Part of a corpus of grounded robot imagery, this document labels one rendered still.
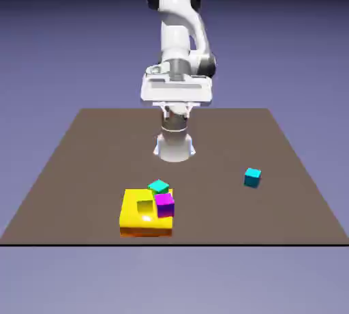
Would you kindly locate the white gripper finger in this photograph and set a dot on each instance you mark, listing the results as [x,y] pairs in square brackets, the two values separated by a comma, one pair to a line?
[188,110]
[165,110]

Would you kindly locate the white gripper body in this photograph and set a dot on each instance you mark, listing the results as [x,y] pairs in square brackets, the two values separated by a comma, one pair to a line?
[175,91]

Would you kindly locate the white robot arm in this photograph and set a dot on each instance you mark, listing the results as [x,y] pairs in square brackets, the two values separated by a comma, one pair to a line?
[177,19]

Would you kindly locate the small green cube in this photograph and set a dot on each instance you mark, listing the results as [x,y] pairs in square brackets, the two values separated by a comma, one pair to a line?
[158,186]

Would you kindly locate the small cyan cube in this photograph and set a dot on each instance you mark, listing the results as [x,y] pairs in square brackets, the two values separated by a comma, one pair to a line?
[252,178]

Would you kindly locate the small magenta cube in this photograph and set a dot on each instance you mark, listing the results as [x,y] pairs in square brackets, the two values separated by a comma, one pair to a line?
[165,204]

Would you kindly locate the small yellow cube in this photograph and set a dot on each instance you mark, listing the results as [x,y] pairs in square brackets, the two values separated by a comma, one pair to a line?
[145,206]

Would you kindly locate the large yellow box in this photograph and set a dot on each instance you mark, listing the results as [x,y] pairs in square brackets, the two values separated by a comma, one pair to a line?
[141,217]

